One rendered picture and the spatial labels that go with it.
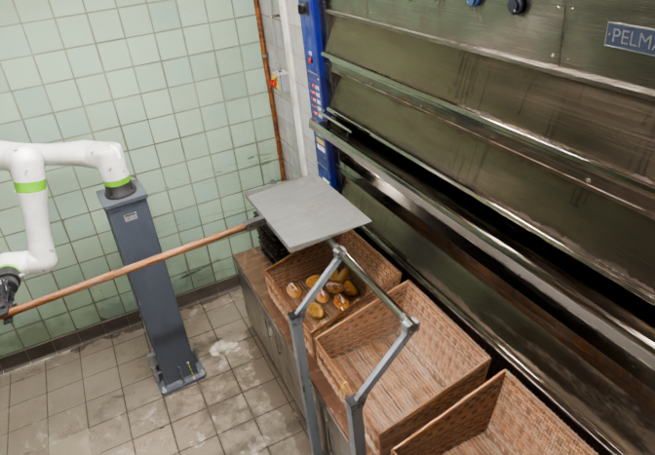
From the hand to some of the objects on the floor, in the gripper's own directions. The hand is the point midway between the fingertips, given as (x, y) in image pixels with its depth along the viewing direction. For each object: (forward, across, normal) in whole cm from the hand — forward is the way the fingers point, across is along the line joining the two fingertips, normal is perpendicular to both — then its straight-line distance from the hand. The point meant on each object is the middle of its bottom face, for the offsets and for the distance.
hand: (6, 313), depth 198 cm
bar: (+30, +119, -98) cm, 157 cm away
